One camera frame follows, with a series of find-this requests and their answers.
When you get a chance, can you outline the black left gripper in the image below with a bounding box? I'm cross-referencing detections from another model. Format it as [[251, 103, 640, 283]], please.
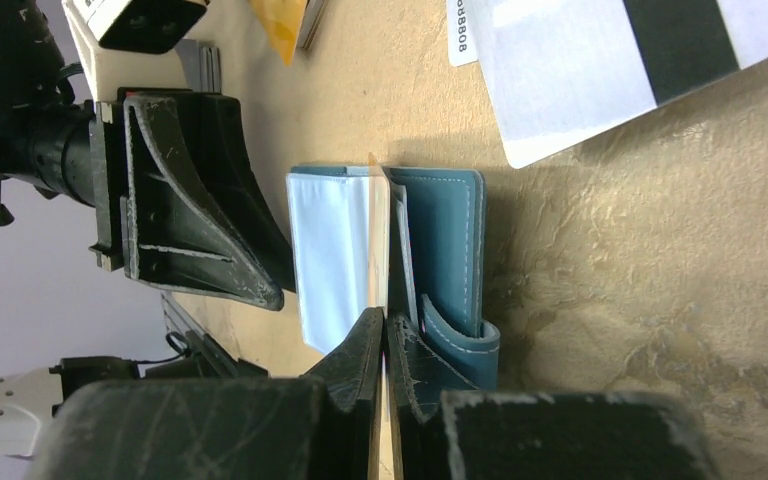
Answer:
[[89, 93, 296, 311]]

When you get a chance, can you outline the blue leather card holder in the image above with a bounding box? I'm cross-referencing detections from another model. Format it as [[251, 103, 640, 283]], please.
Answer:
[[286, 165, 501, 389]]

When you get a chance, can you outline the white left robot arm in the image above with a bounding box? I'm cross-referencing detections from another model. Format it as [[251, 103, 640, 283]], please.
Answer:
[[0, 1, 295, 311]]

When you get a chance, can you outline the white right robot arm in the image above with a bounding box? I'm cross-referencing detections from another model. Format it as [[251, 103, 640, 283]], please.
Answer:
[[0, 308, 721, 479]]

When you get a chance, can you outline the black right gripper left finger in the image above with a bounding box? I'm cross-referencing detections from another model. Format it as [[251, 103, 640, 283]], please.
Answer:
[[28, 308, 384, 479]]

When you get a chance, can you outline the single orange credit card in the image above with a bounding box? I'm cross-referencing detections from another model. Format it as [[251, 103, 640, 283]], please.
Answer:
[[367, 153, 401, 479]]

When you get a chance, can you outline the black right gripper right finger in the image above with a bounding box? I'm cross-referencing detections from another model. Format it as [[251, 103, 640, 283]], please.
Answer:
[[387, 315, 721, 479]]

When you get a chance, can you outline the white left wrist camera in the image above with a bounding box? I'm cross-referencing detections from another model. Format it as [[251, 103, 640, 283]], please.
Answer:
[[62, 0, 210, 102]]

